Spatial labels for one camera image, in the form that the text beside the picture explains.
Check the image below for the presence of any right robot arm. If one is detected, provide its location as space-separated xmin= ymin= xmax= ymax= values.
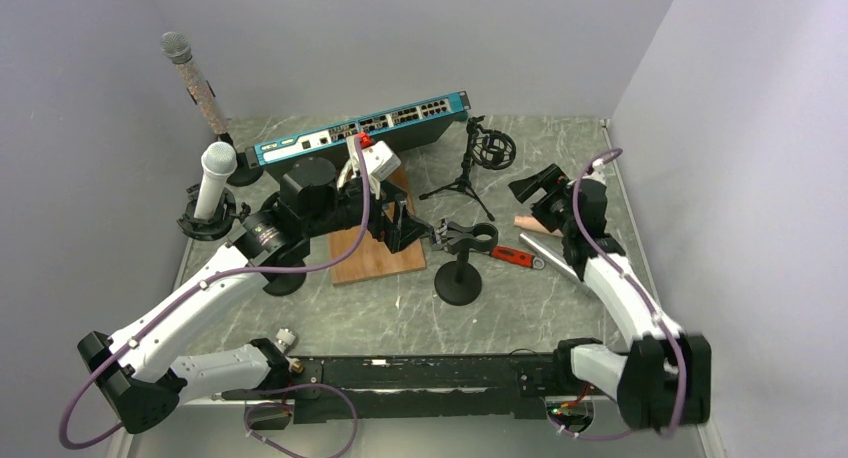
xmin=509 ymin=164 xmax=712 ymax=433

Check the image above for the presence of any glitter microphone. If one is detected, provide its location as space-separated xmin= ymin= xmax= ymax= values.
xmin=160 ymin=31 xmax=229 ymax=136

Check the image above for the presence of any pink microphone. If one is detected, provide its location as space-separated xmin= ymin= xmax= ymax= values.
xmin=513 ymin=216 xmax=563 ymax=237

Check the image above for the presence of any blue network switch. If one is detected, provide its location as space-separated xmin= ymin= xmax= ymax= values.
xmin=246 ymin=90 xmax=472 ymax=186

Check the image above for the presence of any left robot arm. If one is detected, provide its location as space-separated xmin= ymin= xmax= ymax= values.
xmin=77 ymin=158 xmax=432 ymax=434

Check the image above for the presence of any glitter mic stand base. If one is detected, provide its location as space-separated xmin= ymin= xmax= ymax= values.
xmin=216 ymin=133 xmax=264 ymax=187

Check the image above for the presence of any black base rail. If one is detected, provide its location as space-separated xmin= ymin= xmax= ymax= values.
xmin=222 ymin=352 xmax=589 ymax=424

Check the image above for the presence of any black tripod mic stand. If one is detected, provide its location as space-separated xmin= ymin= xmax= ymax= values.
xmin=418 ymin=115 xmax=518 ymax=223

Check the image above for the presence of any black round base stand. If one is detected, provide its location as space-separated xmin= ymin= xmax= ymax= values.
xmin=262 ymin=273 xmax=307 ymax=297

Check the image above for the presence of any white microphone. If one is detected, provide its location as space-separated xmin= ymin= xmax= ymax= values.
xmin=193 ymin=142 xmax=237 ymax=220

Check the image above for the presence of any wooden board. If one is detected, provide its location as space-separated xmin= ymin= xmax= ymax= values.
xmin=326 ymin=165 xmax=427 ymax=286

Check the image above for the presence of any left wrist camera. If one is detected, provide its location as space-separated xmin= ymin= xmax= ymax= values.
xmin=359 ymin=135 xmax=401 ymax=188

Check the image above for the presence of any white metal lever handle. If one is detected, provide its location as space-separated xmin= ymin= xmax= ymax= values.
xmin=336 ymin=132 xmax=373 ymax=190

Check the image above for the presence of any silver microphone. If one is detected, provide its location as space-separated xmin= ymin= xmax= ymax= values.
xmin=519 ymin=232 xmax=590 ymax=293

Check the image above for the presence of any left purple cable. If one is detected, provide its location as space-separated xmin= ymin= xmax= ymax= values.
xmin=58 ymin=136 xmax=374 ymax=451

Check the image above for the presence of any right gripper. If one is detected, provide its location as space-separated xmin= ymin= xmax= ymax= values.
xmin=508 ymin=164 xmax=576 ymax=236

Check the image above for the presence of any red handled adjustable wrench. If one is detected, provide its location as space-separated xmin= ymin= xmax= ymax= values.
xmin=488 ymin=245 xmax=546 ymax=269

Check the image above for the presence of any black clamp mic stand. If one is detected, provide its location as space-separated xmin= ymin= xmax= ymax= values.
xmin=431 ymin=219 xmax=499 ymax=306

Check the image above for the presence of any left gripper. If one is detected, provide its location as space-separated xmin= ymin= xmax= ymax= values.
xmin=305 ymin=173 xmax=433 ymax=252

